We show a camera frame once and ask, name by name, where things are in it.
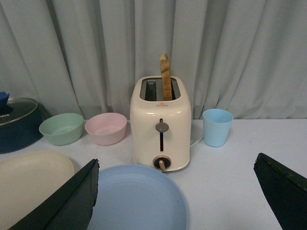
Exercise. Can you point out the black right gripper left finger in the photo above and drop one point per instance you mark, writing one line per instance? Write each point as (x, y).
(70, 207)

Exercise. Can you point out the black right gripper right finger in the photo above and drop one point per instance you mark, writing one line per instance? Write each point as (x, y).
(285, 191)

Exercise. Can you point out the light blue plate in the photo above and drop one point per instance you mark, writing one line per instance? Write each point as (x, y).
(134, 197)

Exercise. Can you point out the cream plate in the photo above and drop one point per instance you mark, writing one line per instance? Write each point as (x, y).
(27, 180)

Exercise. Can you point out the green bowl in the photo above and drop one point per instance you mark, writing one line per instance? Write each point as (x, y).
(62, 129)

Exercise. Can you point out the pink bowl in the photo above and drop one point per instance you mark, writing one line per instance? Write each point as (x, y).
(107, 128)

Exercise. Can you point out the dark blue pot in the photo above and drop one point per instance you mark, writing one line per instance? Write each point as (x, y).
(23, 132)

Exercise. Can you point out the light blue cup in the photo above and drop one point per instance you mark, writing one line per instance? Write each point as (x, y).
(216, 126)

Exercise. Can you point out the glass pot lid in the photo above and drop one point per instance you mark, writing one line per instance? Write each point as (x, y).
(14, 109)

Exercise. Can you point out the cream toaster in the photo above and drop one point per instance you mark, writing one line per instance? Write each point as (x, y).
(160, 129)

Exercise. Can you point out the grey curtain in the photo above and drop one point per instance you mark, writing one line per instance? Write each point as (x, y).
(248, 57)

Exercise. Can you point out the toast slice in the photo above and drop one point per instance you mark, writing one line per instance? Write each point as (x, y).
(165, 76)

